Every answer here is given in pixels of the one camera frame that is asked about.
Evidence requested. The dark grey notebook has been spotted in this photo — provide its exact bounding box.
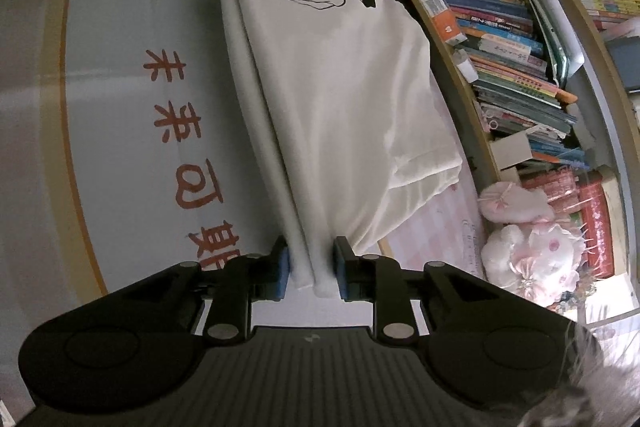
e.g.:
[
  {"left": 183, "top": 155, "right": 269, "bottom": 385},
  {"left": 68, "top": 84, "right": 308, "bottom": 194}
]
[{"left": 607, "top": 34, "right": 640, "bottom": 95}]

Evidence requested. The row of colourful books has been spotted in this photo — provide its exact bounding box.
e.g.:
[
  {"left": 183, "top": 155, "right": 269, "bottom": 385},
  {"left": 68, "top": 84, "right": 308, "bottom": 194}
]
[{"left": 387, "top": 0, "right": 593, "bottom": 168}]

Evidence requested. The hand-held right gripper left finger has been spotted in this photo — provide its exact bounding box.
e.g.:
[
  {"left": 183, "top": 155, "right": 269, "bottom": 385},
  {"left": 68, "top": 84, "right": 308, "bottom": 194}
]
[{"left": 122, "top": 237, "right": 292, "bottom": 342}]

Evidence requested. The white and wood bookshelf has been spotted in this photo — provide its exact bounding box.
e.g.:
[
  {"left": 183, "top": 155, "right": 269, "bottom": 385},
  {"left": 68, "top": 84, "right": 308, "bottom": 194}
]
[{"left": 345, "top": 0, "right": 640, "bottom": 323}]

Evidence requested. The pink checked cartoon desk mat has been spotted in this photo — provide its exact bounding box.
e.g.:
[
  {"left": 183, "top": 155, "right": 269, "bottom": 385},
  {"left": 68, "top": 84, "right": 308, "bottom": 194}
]
[{"left": 0, "top": 0, "right": 488, "bottom": 418}]

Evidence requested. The pink and white plush toy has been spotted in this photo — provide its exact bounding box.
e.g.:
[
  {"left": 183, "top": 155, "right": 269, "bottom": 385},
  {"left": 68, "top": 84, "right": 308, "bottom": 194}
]
[{"left": 477, "top": 181, "right": 593, "bottom": 308}]

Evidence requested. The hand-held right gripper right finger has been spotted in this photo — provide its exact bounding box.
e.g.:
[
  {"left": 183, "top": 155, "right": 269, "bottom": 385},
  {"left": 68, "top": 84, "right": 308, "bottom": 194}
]
[{"left": 334, "top": 237, "right": 507, "bottom": 342}]

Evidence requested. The cream t-shirt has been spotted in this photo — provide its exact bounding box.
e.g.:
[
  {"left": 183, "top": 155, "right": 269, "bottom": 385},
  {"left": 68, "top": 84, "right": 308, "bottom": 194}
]
[{"left": 217, "top": 0, "right": 463, "bottom": 298}]

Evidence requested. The flat orange and white box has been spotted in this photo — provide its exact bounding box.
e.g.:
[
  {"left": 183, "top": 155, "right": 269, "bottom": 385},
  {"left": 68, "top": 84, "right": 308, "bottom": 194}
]
[{"left": 412, "top": 0, "right": 466, "bottom": 46}]

